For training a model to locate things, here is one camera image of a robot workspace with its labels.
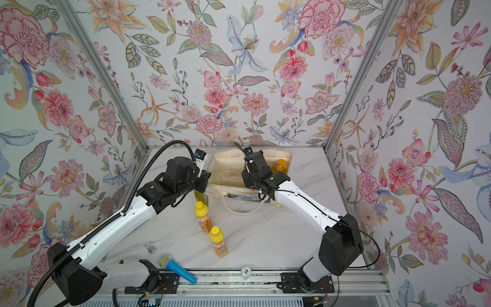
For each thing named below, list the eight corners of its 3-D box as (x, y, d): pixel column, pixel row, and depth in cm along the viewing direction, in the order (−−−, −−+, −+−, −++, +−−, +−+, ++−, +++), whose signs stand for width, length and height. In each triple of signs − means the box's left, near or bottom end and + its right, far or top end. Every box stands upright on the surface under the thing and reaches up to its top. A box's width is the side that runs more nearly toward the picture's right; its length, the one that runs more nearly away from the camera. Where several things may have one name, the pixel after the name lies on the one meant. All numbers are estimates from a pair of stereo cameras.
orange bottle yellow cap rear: (203, 235, 88) (193, 212, 70) (204, 225, 91) (195, 201, 73) (213, 235, 88) (205, 212, 70) (214, 225, 91) (206, 201, 73)
